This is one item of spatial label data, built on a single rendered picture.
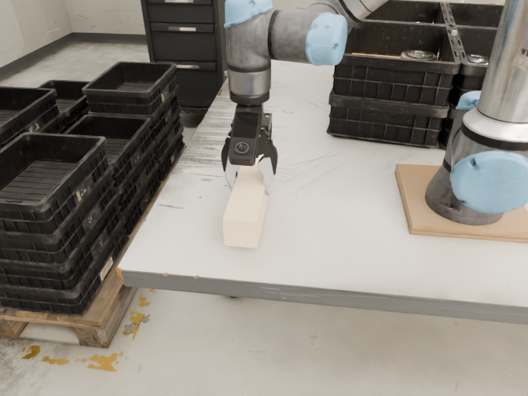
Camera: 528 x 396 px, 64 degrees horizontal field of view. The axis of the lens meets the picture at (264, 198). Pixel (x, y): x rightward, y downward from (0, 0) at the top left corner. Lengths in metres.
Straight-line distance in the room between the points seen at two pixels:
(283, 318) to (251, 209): 0.87
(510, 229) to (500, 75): 0.35
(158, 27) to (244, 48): 1.99
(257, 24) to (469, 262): 0.55
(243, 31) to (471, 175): 0.40
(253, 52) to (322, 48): 0.11
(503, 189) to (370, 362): 0.94
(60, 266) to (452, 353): 1.27
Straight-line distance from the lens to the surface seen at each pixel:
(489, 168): 0.68
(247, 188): 0.81
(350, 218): 0.88
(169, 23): 2.67
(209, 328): 1.57
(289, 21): 0.68
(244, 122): 0.73
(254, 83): 0.72
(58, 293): 1.45
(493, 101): 0.68
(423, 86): 1.12
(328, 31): 0.67
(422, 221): 0.87
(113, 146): 1.92
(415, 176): 1.01
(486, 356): 1.66
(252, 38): 0.70
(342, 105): 1.14
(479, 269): 0.85
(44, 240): 1.30
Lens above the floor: 1.23
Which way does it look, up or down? 35 degrees down
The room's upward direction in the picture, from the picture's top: straight up
